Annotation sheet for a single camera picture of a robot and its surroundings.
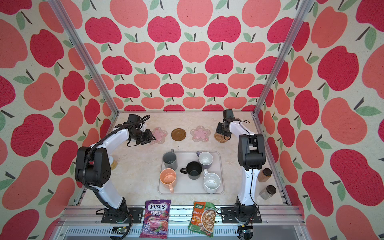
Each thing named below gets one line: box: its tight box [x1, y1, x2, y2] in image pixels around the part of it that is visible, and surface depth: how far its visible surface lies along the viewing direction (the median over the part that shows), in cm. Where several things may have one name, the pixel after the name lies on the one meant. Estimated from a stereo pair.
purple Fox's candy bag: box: [139, 199, 171, 239], surface depth 73 cm
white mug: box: [203, 169, 221, 194], surface depth 81 cm
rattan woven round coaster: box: [214, 132, 230, 143], surface depth 106 cm
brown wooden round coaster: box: [171, 128, 187, 142], surface depth 110 cm
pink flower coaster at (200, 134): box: [190, 125, 211, 143], surface depth 110 cm
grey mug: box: [162, 148, 178, 171], surface depth 86 cm
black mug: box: [180, 161, 203, 180], surface depth 84 cm
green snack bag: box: [188, 201, 217, 239], surface depth 74 cm
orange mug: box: [159, 168, 177, 194], surface depth 82 cm
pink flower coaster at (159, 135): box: [150, 127, 168, 145], surface depth 110 cm
